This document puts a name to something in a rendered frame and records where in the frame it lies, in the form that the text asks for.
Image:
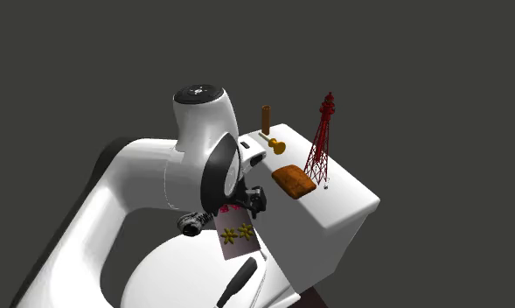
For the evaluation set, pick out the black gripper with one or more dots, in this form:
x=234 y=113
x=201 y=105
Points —
x=256 y=200

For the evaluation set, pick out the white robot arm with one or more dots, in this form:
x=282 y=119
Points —
x=137 y=170

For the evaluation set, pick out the grey card with yellow flowers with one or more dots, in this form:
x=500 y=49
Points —
x=238 y=236

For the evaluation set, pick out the brown bread loaf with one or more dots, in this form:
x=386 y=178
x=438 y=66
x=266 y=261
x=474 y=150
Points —
x=293 y=181

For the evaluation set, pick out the yellow knob with pale stick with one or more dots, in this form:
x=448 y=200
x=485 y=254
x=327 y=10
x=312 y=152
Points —
x=278 y=146

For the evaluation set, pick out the grey and black spring tool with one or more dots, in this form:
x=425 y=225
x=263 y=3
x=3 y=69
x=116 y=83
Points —
x=191 y=224

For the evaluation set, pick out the brown cylinder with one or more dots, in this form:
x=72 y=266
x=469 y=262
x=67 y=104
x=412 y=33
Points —
x=265 y=120

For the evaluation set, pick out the red lattice tower figure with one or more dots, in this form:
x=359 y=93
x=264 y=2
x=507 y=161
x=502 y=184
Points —
x=321 y=145

